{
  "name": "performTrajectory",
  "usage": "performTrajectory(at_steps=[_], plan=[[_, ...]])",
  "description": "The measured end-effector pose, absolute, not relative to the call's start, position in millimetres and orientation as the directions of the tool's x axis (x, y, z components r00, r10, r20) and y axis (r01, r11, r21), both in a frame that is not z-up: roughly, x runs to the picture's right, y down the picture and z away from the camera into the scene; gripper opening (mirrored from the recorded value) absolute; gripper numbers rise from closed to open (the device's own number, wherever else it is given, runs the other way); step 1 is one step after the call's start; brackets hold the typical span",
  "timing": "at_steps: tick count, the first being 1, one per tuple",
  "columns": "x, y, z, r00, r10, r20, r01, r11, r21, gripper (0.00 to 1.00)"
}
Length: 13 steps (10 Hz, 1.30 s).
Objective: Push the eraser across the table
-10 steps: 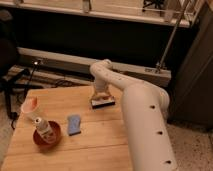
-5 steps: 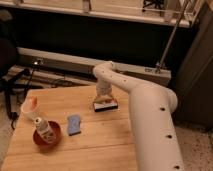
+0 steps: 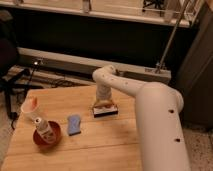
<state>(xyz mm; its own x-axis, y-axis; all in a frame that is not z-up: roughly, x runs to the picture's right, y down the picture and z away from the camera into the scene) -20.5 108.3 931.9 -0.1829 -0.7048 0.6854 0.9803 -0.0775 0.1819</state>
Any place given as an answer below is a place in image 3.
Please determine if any metal pole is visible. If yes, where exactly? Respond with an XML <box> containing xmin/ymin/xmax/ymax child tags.
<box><xmin>155</xmin><ymin>0</ymin><xmax>190</xmax><ymax>74</ymax></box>

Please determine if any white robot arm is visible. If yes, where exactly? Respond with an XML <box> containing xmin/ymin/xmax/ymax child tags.
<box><xmin>92</xmin><ymin>65</ymin><xmax>192</xmax><ymax>171</ymax></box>

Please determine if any grey baseboard heater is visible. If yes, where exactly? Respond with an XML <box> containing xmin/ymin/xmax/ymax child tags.
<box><xmin>18</xmin><ymin>47</ymin><xmax>171</xmax><ymax>84</ymax></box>

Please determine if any black office chair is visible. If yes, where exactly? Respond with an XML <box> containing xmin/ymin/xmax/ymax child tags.
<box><xmin>0</xmin><ymin>9</ymin><xmax>44</xmax><ymax>130</ymax></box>

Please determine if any black whiteboard eraser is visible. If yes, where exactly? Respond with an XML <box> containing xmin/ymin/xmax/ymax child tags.
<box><xmin>93</xmin><ymin>105</ymin><xmax>118</xmax><ymax>117</ymax></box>

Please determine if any red bowl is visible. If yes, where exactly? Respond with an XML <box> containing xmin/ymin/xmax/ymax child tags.
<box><xmin>33</xmin><ymin>121</ymin><xmax>61</xmax><ymax>148</ymax></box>

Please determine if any white plastic bottle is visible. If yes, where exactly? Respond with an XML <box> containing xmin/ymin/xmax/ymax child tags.
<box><xmin>34</xmin><ymin>117</ymin><xmax>56</xmax><ymax>144</ymax></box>

